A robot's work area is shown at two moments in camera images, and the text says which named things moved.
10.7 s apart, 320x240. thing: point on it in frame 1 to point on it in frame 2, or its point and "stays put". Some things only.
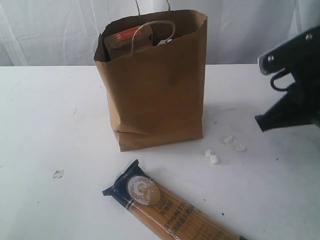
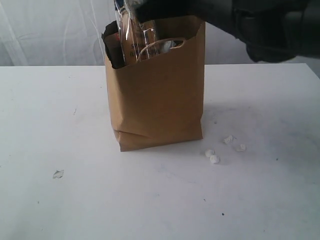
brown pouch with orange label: x=120 y=43 to x=111 y=37
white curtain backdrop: x=42 y=33 stays put
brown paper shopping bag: x=153 y=64 stays put
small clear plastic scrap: x=58 y=174 stays put
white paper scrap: x=241 y=148 stays put
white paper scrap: x=214 y=159 stays put
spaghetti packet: x=172 y=216 to x=138 y=39
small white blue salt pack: x=163 y=41 to x=167 y=45
